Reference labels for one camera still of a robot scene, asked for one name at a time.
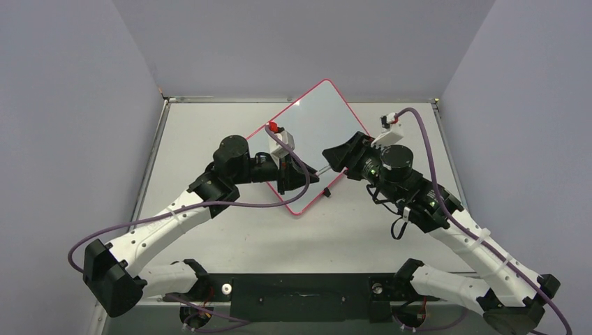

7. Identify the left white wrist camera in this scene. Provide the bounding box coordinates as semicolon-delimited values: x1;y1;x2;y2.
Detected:
267;121;295;168

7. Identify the purple cable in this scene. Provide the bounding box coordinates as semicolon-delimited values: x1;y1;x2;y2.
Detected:
68;124;311;333
393;107;573;335

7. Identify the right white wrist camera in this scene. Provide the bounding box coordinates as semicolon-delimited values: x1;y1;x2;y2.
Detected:
371;112;404;149

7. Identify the purple whiteboard marker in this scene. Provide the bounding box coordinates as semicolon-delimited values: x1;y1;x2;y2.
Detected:
316;165;332;176

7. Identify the aluminium front rail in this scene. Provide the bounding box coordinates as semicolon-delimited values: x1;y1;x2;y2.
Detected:
94;276;513;307

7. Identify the pink-framed whiteboard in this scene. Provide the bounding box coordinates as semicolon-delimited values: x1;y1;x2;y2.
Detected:
270;79;367;216

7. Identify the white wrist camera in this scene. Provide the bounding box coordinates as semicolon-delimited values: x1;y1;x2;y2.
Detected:
371;112;404;149
267;121;295;168

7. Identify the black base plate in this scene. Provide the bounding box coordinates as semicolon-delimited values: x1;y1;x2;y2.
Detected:
164;273;424;323

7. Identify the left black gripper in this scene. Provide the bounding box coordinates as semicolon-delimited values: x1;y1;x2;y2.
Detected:
232;151;320;195

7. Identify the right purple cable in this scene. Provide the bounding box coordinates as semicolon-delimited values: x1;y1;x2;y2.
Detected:
393;107;573;335

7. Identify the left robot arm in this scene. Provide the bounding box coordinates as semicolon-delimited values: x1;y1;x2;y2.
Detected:
82;134;319;318

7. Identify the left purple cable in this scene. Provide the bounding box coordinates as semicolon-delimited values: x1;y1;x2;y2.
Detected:
68;124;311;333

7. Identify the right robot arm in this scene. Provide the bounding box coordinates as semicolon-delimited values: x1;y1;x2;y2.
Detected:
323;132;560;334

